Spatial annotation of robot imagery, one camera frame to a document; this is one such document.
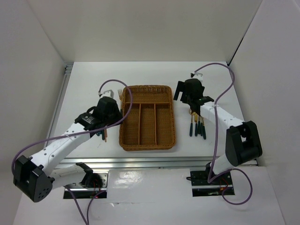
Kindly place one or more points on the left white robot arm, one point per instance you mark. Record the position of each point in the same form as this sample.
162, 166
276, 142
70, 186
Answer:
37, 175

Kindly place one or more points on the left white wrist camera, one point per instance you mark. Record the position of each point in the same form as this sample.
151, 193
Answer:
107, 93

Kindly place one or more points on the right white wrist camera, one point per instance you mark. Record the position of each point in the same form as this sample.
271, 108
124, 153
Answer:
197, 75

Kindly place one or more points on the aluminium rail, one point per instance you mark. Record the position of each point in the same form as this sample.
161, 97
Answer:
138, 162
55, 116

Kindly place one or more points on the aluminium front rail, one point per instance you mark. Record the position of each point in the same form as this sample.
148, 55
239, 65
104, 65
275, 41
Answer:
138, 162

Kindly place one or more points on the aluminium left rail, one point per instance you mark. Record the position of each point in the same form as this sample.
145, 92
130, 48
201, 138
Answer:
55, 116

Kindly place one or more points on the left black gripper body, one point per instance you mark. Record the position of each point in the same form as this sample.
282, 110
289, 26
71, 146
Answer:
115, 116

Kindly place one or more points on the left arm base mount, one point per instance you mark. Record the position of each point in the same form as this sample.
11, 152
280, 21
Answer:
91, 184

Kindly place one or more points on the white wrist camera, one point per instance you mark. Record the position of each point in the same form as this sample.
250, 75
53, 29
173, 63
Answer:
197, 75
107, 93

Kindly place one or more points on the right small fork green handle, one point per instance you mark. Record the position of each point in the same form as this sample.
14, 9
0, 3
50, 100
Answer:
203, 130

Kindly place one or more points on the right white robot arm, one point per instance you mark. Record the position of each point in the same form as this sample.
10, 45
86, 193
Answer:
242, 142

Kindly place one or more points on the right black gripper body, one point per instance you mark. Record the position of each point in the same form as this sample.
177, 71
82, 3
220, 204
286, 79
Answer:
185, 97

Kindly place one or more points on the brown wicker cutlery tray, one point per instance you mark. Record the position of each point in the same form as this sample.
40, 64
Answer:
150, 124

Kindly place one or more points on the copper chopstick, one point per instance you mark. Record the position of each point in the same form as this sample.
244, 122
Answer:
105, 133

